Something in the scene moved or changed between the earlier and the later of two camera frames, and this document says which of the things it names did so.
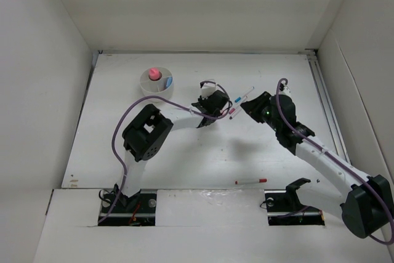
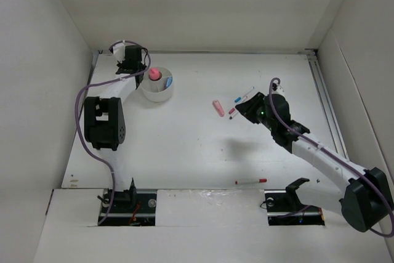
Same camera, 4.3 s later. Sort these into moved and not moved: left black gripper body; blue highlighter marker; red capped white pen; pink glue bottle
Moved: left black gripper body
Not moved: blue highlighter marker; pink glue bottle; red capped white pen
